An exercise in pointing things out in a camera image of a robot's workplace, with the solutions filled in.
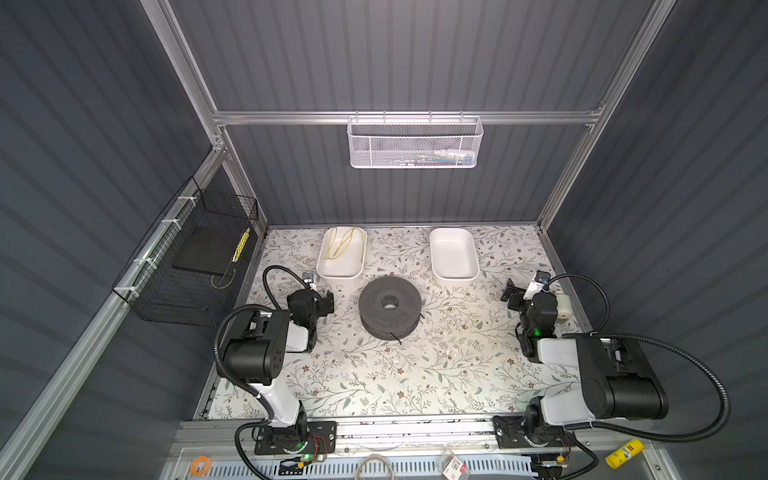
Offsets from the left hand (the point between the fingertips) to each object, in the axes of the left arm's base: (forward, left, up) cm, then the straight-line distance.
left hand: (311, 292), depth 97 cm
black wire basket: (-9, +26, +24) cm, 36 cm away
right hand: (-7, -69, +8) cm, 69 cm away
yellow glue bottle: (-49, -79, 0) cm, 93 cm away
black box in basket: (-3, +20, +26) cm, 33 cm away
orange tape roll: (-45, +21, -4) cm, 49 cm away
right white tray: (+15, -52, -3) cm, 54 cm away
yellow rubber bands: (+27, -9, -6) cm, 29 cm away
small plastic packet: (-49, -38, -1) cm, 62 cm away
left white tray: (+14, -10, +3) cm, 17 cm away
